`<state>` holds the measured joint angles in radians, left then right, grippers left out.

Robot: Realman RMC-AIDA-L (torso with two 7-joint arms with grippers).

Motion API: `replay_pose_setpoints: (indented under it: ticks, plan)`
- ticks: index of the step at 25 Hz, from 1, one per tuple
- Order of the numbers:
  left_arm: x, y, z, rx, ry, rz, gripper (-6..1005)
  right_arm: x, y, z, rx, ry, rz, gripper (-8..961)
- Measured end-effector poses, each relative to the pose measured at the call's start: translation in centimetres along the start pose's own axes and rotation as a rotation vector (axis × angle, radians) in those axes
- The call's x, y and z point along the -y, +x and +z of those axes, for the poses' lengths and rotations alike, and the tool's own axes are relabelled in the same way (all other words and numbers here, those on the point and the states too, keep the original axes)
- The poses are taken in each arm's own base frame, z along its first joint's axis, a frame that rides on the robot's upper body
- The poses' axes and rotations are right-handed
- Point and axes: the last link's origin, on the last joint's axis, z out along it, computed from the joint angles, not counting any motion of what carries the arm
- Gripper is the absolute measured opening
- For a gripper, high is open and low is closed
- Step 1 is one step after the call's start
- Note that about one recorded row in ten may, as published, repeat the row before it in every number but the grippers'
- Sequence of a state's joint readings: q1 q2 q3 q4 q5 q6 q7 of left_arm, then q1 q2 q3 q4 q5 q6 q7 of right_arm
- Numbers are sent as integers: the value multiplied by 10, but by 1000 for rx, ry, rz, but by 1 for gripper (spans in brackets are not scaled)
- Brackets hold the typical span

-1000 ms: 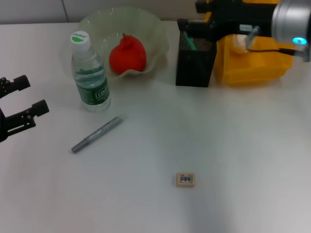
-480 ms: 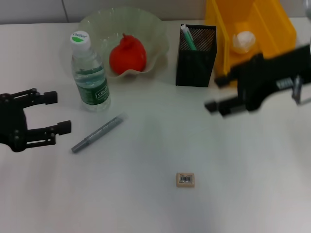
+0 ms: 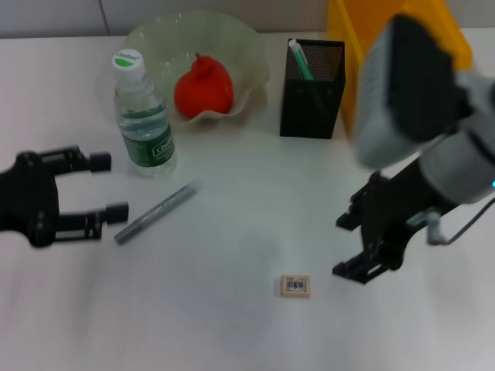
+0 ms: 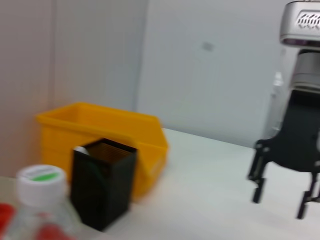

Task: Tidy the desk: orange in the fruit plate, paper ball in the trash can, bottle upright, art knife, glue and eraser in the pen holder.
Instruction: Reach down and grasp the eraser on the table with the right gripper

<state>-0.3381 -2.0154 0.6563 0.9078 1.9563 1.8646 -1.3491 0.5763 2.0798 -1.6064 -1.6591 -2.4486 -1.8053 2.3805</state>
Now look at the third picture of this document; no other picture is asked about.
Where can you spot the black mesh pen holder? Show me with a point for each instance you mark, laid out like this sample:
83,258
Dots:
311,112

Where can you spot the grey marker pen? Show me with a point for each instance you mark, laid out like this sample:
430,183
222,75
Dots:
158,212

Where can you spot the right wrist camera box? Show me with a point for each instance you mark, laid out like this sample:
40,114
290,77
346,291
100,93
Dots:
406,89

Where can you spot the beige eraser with barcode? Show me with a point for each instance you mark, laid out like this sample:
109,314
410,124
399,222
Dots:
295,286

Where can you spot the mint green pen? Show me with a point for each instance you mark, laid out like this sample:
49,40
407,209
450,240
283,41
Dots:
301,62

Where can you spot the translucent wavy fruit bowl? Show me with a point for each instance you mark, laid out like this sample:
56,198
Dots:
166,38

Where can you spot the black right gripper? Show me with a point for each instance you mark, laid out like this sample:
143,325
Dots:
398,201

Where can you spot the clear green-label water bottle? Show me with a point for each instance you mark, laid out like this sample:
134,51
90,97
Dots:
149,127

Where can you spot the yellow plastic storage bin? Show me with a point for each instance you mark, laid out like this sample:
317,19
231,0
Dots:
348,58

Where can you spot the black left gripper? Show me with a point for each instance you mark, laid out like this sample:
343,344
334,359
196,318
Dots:
31,197

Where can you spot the red-orange toy fruit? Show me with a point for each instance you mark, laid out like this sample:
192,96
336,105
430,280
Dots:
203,90

